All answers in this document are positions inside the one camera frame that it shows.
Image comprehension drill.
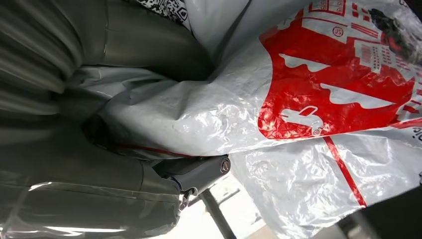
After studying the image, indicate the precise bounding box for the dark metal bar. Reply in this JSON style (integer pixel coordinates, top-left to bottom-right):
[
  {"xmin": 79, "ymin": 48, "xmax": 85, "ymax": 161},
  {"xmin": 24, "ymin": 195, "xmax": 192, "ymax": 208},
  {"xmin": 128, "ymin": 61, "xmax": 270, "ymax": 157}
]
[{"xmin": 199, "ymin": 189, "xmax": 237, "ymax": 239}]

